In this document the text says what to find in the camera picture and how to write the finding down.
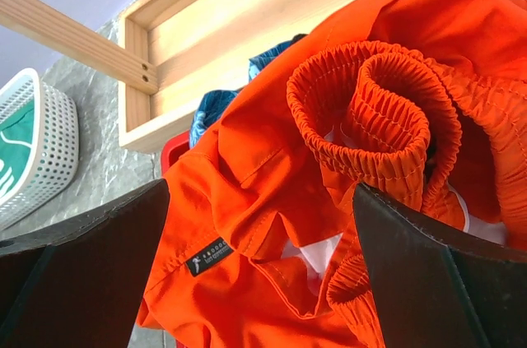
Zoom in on green folded shirt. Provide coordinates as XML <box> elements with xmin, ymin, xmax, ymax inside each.
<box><xmin>1</xmin><ymin>100</ymin><xmax>35</xmax><ymax>198</ymax></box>

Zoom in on orange shorts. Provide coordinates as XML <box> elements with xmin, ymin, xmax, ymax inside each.
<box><xmin>137</xmin><ymin>0</ymin><xmax>526</xmax><ymax>347</ymax></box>

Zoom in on blue patterned shorts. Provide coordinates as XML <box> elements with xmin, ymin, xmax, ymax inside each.
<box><xmin>189</xmin><ymin>34</ymin><xmax>306</xmax><ymax>148</ymax></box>

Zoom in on red plastic tray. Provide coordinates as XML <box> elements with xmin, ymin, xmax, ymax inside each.
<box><xmin>160</xmin><ymin>133</ymin><xmax>189</xmax><ymax>175</ymax></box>

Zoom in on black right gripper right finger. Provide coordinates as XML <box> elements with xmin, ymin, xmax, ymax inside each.
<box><xmin>353</xmin><ymin>183</ymin><xmax>526</xmax><ymax>347</ymax></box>

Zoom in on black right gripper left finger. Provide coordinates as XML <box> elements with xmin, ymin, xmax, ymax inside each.
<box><xmin>1</xmin><ymin>179</ymin><xmax>170</xmax><ymax>347</ymax></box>

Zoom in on white perforated plastic basket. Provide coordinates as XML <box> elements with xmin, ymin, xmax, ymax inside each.
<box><xmin>1</xmin><ymin>68</ymin><xmax>79</xmax><ymax>230</ymax></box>

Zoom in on wooden hanger rack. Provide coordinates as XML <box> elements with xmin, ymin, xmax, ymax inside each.
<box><xmin>1</xmin><ymin>0</ymin><xmax>353</xmax><ymax>153</ymax></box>

